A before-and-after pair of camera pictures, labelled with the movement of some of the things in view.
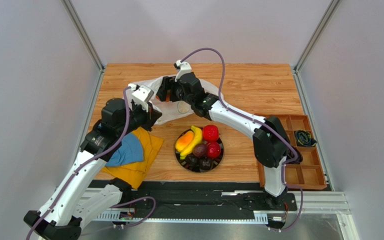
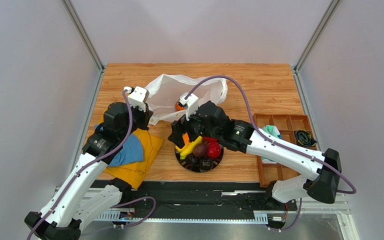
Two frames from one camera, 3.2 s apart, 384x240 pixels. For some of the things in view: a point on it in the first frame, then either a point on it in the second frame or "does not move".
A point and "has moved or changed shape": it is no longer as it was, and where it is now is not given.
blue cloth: [131, 151] does not move
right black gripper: [173, 90] to [181, 126]
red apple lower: [213, 149] does not move
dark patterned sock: [304, 138] does not move
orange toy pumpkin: [168, 95] to [179, 108]
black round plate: [216, 161] does not move
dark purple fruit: [200, 150] does not move
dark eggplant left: [192, 160] does not move
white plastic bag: [170, 109] has moved or changed shape
